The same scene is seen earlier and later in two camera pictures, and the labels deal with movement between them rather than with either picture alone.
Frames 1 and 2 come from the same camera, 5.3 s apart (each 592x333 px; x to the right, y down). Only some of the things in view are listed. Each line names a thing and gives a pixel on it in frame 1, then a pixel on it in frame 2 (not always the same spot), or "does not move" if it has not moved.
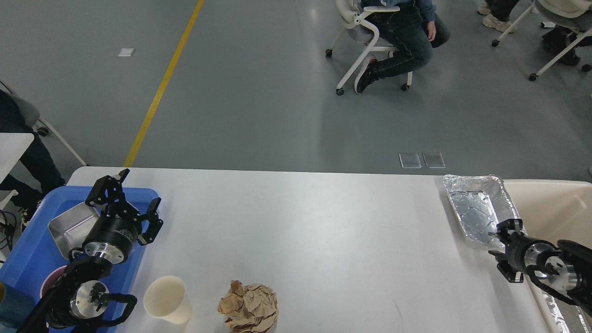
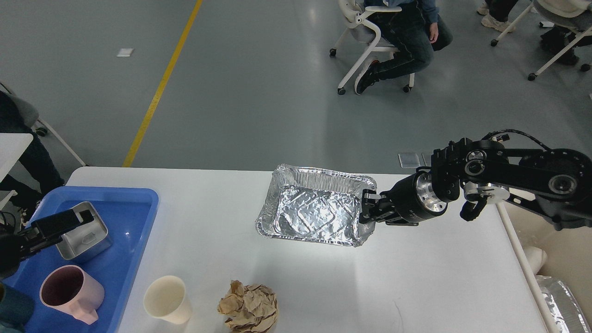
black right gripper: (511, 263) → (414, 198)
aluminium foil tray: (478, 201) → (315, 204)
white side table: (13, 145) does not move
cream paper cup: (163, 297) does not move
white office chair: (350, 13) does not move
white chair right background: (576, 14) does not move
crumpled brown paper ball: (249, 308) does not move
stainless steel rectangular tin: (69, 231) does not move
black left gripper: (109, 239) → (50, 228)
